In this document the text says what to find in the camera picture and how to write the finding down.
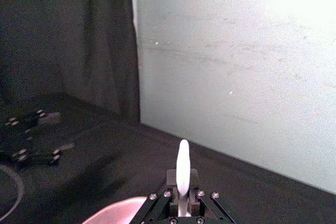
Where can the dark hanging curtain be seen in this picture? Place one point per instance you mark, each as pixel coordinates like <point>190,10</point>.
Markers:
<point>65,37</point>

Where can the black table cloth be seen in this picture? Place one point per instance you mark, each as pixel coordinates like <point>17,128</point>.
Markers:
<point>110,161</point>

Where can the white three-armed plastic piece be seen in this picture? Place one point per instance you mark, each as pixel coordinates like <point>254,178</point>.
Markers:
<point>183,166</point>

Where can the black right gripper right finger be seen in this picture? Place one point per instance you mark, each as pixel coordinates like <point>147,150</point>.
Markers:
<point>194,179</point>

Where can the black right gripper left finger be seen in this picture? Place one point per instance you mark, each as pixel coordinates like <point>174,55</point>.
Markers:
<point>172,178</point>

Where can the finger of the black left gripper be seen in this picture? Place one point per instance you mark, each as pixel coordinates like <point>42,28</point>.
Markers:
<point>31,120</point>
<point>39,155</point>

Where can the pale wall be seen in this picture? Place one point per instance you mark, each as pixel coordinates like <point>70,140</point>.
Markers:
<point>231,64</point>

